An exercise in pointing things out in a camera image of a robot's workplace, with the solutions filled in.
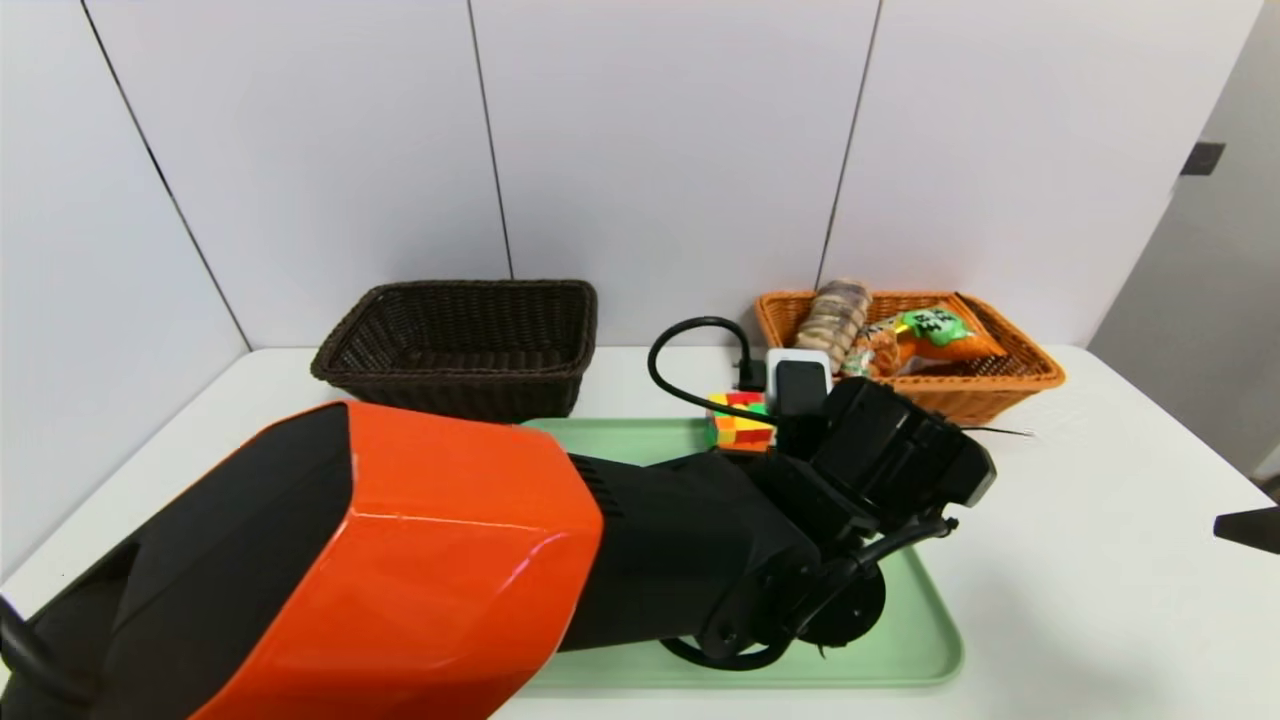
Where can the purple swirl bread roll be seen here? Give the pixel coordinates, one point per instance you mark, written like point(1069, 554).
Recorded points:
point(830, 320)

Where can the light green plastic tray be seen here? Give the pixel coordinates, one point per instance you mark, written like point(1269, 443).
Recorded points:
point(920, 640)

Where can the black wall fixture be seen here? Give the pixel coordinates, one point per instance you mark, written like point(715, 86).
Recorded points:
point(1202, 160)

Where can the dark brown wicker basket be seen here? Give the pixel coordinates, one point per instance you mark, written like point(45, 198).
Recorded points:
point(460, 340)

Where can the orange wicker basket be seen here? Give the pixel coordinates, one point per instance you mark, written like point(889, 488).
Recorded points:
point(990, 385)

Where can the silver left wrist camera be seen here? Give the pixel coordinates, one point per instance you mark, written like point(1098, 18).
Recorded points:
point(798, 385)

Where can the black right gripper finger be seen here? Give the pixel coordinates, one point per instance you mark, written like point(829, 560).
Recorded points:
point(1255, 530)

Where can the orange snack bag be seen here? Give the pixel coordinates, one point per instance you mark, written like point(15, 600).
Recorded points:
point(935, 335)

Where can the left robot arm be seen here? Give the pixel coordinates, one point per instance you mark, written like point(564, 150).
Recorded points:
point(400, 560)

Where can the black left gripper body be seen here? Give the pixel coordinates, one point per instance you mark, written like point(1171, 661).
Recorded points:
point(900, 450)

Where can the colourful puzzle cube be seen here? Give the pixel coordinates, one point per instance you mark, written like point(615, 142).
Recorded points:
point(735, 430)

